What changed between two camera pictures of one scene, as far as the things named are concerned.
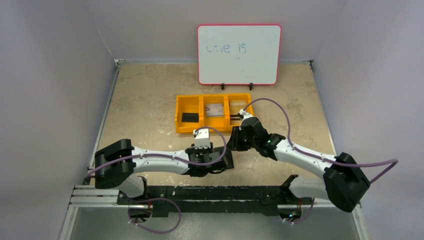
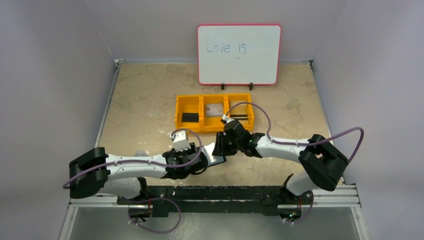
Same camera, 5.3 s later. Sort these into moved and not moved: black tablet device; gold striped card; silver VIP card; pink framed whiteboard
Moved: black tablet device
Not moved: gold striped card; pink framed whiteboard; silver VIP card
